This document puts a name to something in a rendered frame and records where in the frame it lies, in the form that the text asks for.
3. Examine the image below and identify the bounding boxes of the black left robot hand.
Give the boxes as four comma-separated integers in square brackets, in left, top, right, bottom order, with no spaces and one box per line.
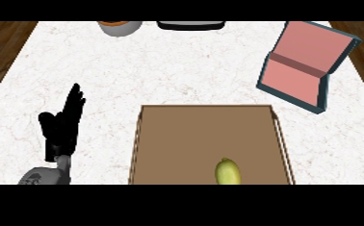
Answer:
[37,83,89,163]

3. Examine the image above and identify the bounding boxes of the brown tray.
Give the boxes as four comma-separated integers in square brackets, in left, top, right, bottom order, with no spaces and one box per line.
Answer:
[127,104,297,186]

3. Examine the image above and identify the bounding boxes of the open pink and teal box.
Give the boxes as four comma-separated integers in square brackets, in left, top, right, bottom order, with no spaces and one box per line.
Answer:
[256,20,362,115]

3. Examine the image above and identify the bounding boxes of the grey pot with orange rim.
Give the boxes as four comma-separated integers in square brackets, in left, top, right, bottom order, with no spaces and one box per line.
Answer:
[96,20,144,38]

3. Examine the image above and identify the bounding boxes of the black and grey appliance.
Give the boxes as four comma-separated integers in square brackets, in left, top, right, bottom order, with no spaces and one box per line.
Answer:
[157,20,228,32]

